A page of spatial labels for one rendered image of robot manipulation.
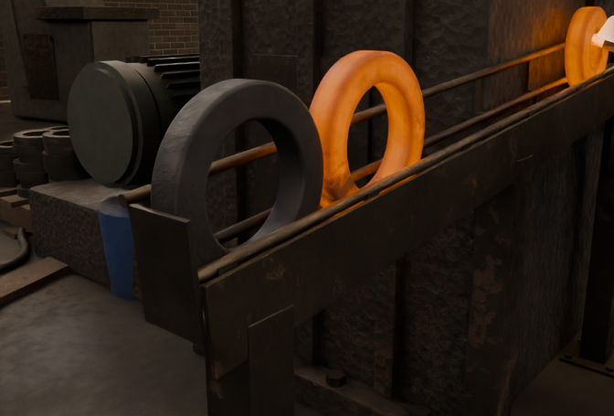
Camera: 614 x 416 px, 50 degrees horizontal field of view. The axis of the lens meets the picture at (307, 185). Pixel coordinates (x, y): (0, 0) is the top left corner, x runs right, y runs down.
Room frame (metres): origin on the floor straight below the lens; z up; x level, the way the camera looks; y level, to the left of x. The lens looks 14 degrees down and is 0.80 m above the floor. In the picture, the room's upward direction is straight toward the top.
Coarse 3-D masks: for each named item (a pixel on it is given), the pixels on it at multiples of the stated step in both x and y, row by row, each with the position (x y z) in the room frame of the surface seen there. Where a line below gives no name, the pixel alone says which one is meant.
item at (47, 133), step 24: (0, 144) 2.65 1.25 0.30; (24, 144) 2.41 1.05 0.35; (48, 144) 2.24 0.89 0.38; (0, 168) 2.56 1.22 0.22; (24, 168) 2.40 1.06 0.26; (48, 168) 2.26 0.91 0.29; (72, 168) 2.25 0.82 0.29; (0, 192) 2.49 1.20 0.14; (24, 192) 2.40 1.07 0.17; (0, 216) 2.53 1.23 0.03; (24, 216) 2.39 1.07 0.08
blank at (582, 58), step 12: (576, 12) 1.27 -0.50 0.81; (588, 12) 1.25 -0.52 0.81; (600, 12) 1.28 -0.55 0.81; (576, 24) 1.24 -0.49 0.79; (588, 24) 1.24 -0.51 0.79; (600, 24) 1.29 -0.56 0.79; (576, 36) 1.23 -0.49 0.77; (588, 36) 1.24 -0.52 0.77; (576, 48) 1.22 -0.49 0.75; (588, 48) 1.24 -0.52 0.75; (600, 48) 1.30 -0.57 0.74; (576, 60) 1.22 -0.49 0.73; (588, 60) 1.24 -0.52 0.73; (600, 60) 1.30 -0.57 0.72; (576, 72) 1.23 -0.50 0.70; (588, 72) 1.25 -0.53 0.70
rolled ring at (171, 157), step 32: (224, 96) 0.53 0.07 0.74; (256, 96) 0.56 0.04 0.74; (288, 96) 0.59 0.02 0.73; (192, 128) 0.51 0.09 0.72; (224, 128) 0.53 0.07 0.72; (288, 128) 0.59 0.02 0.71; (160, 160) 0.51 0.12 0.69; (192, 160) 0.50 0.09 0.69; (288, 160) 0.62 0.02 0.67; (320, 160) 0.63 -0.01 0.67; (160, 192) 0.50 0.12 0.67; (192, 192) 0.50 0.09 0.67; (288, 192) 0.62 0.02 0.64; (320, 192) 0.63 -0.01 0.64; (192, 224) 0.50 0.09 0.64; (288, 224) 0.60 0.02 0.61; (256, 256) 0.56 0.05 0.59
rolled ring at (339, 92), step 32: (352, 64) 0.67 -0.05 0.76; (384, 64) 0.70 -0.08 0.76; (320, 96) 0.66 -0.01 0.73; (352, 96) 0.66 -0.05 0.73; (384, 96) 0.75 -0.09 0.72; (416, 96) 0.75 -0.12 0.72; (320, 128) 0.64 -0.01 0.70; (416, 128) 0.76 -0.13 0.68; (384, 160) 0.76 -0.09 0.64; (416, 160) 0.76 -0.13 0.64; (352, 192) 0.66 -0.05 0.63
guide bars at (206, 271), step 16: (592, 80) 1.19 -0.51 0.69; (560, 96) 1.07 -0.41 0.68; (528, 112) 0.97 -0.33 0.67; (496, 128) 0.89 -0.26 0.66; (464, 144) 0.82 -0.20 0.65; (432, 160) 0.76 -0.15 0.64; (400, 176) 0.70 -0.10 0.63; (368, 192) 0.66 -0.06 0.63; (320, 208) 0.61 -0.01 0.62; (336, 208) 0.62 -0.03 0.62; (304, 224) 0.58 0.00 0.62; (256, 240) 0.54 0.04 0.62; (272, 240) 0.55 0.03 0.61; (224, 256) 0.51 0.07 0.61; (240, 256) 0.52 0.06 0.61; (208, 272) 0.49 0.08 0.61; (224, 272) 0.50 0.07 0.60
